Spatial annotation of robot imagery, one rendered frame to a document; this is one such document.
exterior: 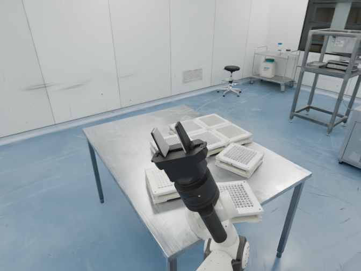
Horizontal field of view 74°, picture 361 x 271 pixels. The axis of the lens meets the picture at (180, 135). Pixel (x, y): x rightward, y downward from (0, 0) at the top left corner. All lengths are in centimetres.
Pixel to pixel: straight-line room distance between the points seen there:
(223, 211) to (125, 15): 423
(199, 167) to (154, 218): 84
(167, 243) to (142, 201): 31
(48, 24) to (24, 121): 148
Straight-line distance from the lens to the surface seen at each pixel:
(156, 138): 49
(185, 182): 52
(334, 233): 275
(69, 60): 431
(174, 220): 130
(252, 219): 132
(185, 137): 48
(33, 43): 419
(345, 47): 430
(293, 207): 195
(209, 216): 54
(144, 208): 137
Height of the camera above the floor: 181
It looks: 28 degrees down
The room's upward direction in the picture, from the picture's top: straight up
